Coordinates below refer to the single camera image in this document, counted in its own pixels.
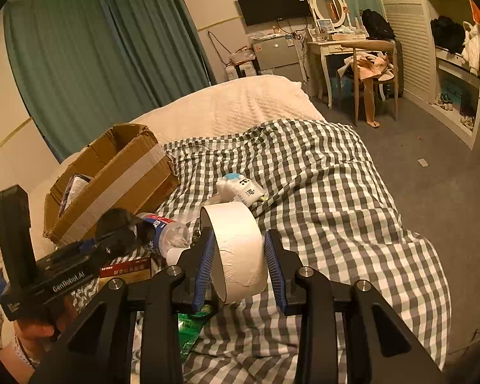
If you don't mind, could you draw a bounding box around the brown cardboard box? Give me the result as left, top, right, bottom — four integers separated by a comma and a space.
43, 123, 179, 246

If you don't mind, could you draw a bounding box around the white tissue pack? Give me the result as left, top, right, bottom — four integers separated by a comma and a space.
216, 173, 266, 207

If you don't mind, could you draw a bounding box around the red medicine box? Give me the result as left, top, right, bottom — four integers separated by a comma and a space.
98, 258, 155, 289

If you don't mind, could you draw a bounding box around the person left hand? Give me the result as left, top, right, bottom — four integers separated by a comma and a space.
13, 300, 78, 344

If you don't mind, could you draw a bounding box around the black wall television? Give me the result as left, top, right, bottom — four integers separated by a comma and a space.
237, 0, 311, 26

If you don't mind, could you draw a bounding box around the white dressing table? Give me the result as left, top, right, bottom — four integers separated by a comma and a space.
305, 31, 405, 109

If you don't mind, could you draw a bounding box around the checkered grey white blanket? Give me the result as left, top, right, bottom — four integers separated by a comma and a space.
69, 119, 453, 384

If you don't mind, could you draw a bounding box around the oval white vanity mirror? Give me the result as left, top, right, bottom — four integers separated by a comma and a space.
311, 0, 346, 28

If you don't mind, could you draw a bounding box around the white tape roll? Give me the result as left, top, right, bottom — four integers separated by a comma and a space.
200, 202, 268, 304

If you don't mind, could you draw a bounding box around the white quilted mattress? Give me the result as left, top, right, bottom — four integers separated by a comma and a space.
28, 75, 323, 258

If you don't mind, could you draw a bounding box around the green curtain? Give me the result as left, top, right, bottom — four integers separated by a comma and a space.
3, 0, 216, 160

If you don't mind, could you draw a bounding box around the white open shelf wardrobe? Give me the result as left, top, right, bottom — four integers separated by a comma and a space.
381, 0, 480, 150

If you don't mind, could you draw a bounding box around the wooden chair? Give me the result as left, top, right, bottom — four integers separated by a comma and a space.
337, 39, 400, 128

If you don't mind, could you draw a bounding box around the green snack packet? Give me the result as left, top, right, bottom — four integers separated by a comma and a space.
178, 312, 211, 363

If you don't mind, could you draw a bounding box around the grey mini fridge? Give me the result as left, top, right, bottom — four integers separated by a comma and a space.
252, 35, 303, 82

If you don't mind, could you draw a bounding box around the plastic bottle blue label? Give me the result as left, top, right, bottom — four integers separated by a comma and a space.
137, 212, 191, 258

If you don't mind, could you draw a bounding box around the black backpack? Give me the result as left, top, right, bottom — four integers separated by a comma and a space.
362, 9, 395, 40

